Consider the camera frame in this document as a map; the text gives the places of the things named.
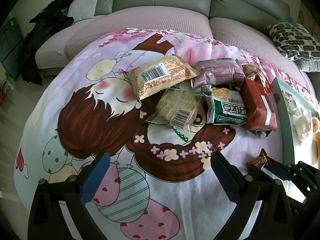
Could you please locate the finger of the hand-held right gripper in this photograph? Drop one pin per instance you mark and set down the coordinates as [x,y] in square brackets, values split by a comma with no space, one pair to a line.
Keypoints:
[278,172]
[302,177]

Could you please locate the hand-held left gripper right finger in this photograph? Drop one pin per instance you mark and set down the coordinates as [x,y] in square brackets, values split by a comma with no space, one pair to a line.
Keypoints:
[226,180]

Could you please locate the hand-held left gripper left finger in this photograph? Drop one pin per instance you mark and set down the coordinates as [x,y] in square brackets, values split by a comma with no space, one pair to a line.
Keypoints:
[96,177]

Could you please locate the small red candy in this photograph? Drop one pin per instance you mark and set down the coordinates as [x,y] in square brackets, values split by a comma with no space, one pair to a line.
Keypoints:
[260,160]

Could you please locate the green rimmed white tray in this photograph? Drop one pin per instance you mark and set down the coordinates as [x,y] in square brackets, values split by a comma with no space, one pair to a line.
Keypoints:
[296,145]

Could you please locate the yellow snack packet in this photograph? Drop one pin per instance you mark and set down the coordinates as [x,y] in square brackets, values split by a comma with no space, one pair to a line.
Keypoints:
[318,142]

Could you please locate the clear-wrapped bread roll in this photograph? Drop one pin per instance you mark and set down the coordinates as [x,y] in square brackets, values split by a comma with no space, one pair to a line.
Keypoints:
[302,127]

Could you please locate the orange-rimmed tart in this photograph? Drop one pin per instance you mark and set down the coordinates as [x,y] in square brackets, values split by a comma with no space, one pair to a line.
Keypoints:
[316,125]

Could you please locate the red-brown snack packet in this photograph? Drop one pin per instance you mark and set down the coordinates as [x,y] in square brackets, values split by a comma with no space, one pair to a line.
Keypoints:
[260,105]

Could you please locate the green and white snack packet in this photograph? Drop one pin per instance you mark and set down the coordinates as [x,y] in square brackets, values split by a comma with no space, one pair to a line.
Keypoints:
[227,107]

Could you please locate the clear round cracker packet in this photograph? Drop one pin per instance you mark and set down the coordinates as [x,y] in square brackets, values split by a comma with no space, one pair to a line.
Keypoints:
[175,105]

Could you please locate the red round-print snack packet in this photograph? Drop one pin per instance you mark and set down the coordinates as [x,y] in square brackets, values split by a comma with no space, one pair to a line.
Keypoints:
[252,71]

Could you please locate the beige snack packet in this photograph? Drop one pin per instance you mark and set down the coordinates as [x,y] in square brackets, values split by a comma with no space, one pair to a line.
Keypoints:
[162,75]

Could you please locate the purple snack packet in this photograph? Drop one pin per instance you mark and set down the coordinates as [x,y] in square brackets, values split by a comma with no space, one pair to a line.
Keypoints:
[217,73]

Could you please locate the grey pillow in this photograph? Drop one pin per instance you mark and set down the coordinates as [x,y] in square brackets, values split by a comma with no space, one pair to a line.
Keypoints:
[310,66]

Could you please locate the printed cartoon blanket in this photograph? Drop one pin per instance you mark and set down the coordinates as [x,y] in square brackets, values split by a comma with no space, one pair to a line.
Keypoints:
[75,62]

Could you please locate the black and white patterned pillow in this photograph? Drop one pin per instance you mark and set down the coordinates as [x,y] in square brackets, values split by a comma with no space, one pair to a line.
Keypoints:
[292,40]

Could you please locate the teal cabinet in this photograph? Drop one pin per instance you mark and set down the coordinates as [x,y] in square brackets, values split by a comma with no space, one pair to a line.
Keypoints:
[8,42]

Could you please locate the black clothing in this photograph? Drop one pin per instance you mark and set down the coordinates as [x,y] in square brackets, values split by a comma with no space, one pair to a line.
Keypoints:
[47,22]

